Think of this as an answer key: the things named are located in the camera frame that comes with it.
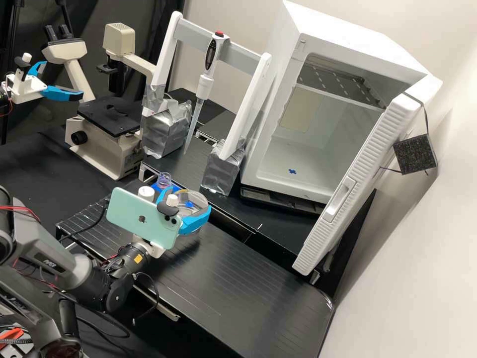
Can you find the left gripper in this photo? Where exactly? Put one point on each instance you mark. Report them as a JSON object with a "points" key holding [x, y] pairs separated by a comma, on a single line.
{"points": [[26, 87]]}

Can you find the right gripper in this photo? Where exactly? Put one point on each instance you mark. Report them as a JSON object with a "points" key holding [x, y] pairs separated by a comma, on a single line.
{"points": [[153, 248]]}

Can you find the petri dish lid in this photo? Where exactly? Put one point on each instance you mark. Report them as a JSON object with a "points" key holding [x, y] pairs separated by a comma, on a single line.
{"points": [[193, 199]]}

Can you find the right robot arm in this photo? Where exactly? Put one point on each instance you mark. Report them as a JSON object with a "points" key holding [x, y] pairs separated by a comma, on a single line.
{"points": [[44, 261]]}

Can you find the blue bottle holder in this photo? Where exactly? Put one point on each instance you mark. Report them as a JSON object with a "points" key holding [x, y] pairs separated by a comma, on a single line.
{"points": [[158, 190]]}

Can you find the small bottle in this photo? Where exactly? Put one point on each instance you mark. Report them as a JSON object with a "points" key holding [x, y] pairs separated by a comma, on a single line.
{"points": [[164, 179]]}

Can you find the white cap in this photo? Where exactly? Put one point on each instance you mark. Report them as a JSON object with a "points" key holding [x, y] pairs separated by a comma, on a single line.
{"points": [[145, 192]]}

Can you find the cream microscope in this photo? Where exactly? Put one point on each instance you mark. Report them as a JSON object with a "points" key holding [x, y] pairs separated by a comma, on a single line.
{"points": [[104, 141]]}

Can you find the black tray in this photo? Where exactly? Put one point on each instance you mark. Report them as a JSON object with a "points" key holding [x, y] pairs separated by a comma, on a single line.
{"points": [[279, 203]]}

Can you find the white pipette stand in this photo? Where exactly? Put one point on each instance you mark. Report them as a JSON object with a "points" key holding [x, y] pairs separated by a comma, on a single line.
{"points": [[246, 108]]}

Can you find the pipette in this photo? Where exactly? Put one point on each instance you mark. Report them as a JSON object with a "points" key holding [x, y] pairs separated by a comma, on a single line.
{"points": [[210, 56]]}

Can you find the incubator door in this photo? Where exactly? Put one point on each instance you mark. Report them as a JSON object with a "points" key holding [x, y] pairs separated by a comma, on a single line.
{"points": [[354, 186]]}

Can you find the white incubator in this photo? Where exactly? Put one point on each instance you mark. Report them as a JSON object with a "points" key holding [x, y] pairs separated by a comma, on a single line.
{"points": [[335, 56]]}

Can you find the right wrist camera phone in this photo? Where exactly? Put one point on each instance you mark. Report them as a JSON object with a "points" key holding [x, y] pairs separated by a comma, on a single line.
{"points": [[141, 218]]}

